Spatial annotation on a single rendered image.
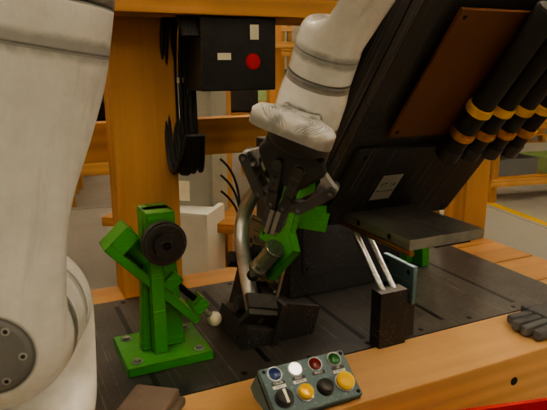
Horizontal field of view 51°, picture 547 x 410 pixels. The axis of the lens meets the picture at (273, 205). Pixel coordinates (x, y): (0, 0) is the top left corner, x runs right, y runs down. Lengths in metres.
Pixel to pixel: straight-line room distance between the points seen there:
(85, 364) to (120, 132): 0.84
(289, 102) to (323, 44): 0.07
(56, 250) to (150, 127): 0.93
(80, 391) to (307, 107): 0.34
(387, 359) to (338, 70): 0.61
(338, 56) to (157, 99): 0.76
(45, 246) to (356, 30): 0.35
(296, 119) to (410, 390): 0.56
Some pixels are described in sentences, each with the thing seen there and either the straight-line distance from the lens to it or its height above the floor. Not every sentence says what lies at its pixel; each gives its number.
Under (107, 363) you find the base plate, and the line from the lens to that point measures 1.08.
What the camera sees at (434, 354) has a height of 0.90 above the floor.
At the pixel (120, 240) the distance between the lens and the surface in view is 0.97.
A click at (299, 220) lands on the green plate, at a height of 1.13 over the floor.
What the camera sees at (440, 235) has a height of 1.13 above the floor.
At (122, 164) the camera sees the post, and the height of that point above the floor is 1.19.
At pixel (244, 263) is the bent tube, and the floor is 1.03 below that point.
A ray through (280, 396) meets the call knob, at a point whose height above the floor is 0.94.
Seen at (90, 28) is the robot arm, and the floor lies 1.43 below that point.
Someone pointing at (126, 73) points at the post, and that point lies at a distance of 1.28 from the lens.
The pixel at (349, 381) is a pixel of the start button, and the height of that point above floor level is 0.93.
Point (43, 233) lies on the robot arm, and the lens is 0.39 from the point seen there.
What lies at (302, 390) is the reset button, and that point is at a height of 0.94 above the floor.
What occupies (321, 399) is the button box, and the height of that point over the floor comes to 0.92.
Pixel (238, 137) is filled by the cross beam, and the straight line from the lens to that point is 1.46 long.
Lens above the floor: 1.41
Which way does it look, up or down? 14 degrees down
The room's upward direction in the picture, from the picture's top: straight up
